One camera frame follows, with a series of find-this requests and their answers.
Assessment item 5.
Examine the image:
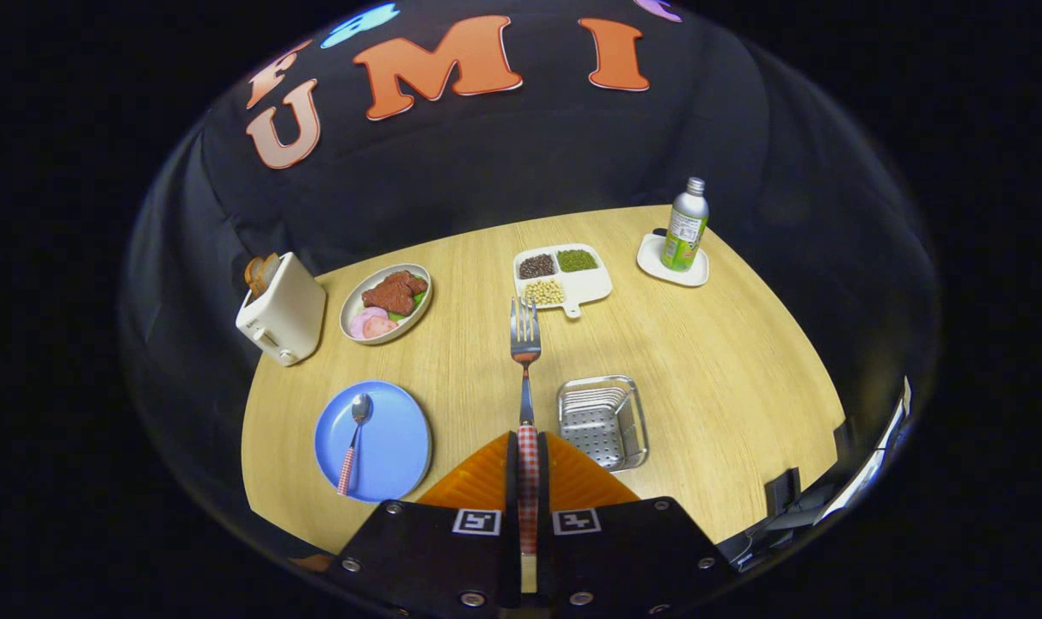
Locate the spoon with checkered handle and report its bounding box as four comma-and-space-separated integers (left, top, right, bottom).
337, 393, 373, 497

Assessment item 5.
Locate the metal drainer basket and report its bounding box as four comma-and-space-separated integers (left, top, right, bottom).
557, 375, 650, 473

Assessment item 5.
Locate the white toaster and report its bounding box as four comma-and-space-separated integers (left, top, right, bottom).
236, 252, 328, 367

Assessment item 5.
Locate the black box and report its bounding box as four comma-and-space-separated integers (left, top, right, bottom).
764, 469, 801, 517

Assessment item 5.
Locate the white panel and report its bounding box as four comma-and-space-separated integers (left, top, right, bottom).
818, 377, 913, 525

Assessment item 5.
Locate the silver green drink bottle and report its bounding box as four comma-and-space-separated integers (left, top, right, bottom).
660, 177, 710, 273

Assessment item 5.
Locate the oval grey food plate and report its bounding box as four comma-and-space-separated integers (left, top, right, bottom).
340, 263, 433, 346

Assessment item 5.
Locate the white divided dish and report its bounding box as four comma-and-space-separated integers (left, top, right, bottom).
513, 243, 613, 320

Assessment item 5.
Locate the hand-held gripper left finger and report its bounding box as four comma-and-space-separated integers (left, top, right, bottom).
326, 430, 522, 613

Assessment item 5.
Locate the blue round plate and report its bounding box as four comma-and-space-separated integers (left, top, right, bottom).
314, 381, 433, 504

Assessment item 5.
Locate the small white plate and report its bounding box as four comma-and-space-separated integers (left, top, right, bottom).
637, 230, 710, 287

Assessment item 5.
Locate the fork with checkered handle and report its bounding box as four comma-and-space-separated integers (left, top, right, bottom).
510, 297, 542, 555

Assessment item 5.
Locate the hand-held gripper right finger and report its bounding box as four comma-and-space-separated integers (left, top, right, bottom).
536, 430, 739, 616

